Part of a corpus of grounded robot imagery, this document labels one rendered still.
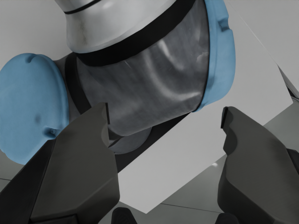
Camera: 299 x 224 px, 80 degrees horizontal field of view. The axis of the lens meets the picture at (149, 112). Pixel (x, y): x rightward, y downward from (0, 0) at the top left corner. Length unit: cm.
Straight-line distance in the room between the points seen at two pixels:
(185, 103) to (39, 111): 13
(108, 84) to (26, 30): 33
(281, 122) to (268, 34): 186
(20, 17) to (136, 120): 36
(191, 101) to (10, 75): 18
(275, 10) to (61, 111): 55
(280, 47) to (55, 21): 58
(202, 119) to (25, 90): 50
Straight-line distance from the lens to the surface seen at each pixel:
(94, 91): 17
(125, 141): 32
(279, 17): 62
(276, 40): 64
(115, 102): 16
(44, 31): 46
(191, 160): 69
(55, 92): 18
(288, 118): 243
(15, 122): 22
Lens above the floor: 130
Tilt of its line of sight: 59 degrees down
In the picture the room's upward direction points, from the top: 156 degrees clockwise
